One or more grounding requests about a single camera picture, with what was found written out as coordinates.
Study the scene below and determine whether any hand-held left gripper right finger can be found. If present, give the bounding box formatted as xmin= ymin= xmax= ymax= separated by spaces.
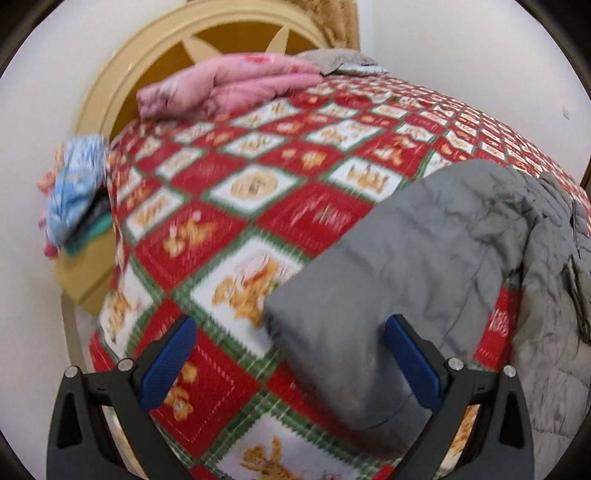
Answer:
xmin=385 ymin=315 xmax=536 ymax=480

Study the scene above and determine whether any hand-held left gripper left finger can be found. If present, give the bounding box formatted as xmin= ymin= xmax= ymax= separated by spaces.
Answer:
xmin=46 ymin=316 xmax=199 ymax=480

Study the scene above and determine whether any grey padded jacket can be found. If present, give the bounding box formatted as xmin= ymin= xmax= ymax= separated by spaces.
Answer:
xmin=262 ymin=161 xmax=591 ymax=444

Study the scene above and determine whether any yellow wooden nightstand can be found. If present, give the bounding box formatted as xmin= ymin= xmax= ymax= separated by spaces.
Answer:
xmin=53 ymin=226 xmax=117 ymax=317

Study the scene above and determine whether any teal cloth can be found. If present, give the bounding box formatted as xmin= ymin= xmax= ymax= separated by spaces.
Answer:
xmin=65 ymin=210 xmax=114 ymax=257

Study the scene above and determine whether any pink cloth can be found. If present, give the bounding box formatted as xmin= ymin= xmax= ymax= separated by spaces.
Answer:
xmin=39 ymin=217 xmax=62 ymax=259

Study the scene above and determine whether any blue printed cloth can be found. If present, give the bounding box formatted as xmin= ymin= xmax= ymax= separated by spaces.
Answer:
xmin=48 ymin=135 xmax=110 ymax=246

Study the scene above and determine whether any red checked printed quilt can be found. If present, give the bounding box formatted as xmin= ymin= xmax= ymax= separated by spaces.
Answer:
xmin=88 ymin=74 xmax=591 ymax=480

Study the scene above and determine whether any pink folded blanket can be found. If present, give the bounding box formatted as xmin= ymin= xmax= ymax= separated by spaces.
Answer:
xmin=136 ymin=52 xmax=324 ymax=121

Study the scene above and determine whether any round beige wooden headboard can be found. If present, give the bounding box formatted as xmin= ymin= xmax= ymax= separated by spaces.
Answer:
xmin=74 ymin=0 xmax=361 ymax=144

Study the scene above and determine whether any grey pillow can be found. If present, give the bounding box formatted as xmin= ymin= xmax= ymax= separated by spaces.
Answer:
xmin=295 ymin=48 xmax=389 ymax=77

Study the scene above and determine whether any beige curtain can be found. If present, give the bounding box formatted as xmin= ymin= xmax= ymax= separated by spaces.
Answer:
xmin=286 ymin=0 xmax=361 ymax=51

